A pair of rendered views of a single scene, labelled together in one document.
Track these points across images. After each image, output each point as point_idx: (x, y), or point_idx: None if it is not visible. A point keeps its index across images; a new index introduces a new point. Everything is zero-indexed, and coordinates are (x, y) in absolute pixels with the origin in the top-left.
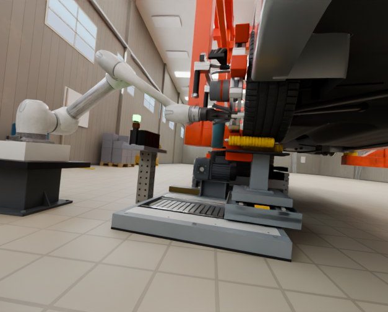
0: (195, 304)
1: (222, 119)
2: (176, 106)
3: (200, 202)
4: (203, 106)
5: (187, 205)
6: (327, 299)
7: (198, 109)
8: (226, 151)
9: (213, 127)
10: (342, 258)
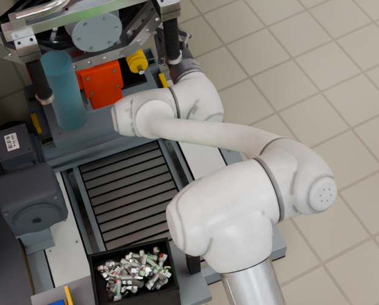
0: (310, 111)
1: (161, 46)
2: (216, 92)
3: (89, 218)
4: (46, 88)
5: (124, 228)
6: (238, 55)
7: (197, 61)
8: (121, 91)
9: (77, 94)
10: (145, 46)
